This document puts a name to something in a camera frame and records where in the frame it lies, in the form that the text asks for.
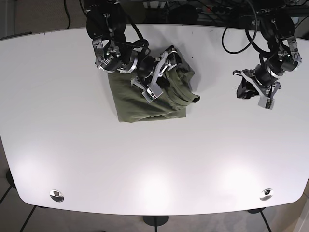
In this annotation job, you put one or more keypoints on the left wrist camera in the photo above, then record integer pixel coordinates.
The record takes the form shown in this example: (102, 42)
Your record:
(266, 102)

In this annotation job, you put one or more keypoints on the black table base foot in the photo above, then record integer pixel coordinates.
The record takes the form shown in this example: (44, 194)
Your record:
(155, 220)

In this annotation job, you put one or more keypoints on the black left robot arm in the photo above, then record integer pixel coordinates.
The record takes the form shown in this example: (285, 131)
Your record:
(278, 30)

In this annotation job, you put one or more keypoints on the power strip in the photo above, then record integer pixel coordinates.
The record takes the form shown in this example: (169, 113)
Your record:
(221, 10)

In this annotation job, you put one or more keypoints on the left chrome table grommet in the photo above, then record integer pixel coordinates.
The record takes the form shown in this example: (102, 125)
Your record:
(56, 195)

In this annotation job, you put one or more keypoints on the olive green T-shirt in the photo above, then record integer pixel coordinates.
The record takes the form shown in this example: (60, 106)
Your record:
(166, 96)

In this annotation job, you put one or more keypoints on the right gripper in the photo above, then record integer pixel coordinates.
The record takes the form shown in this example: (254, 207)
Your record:
(134, 58)

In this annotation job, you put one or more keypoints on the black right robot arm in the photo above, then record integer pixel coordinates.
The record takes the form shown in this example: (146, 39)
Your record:
(106, 20)

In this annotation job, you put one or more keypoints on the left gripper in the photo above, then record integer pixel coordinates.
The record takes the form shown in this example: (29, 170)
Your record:
(264, 78)

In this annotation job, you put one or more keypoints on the chrome table grommet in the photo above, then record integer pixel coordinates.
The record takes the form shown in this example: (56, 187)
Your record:
(266, 194)
(56, 195)

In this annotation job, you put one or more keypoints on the right chrome table grommet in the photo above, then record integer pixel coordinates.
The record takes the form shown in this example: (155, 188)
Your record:
(266, 194)

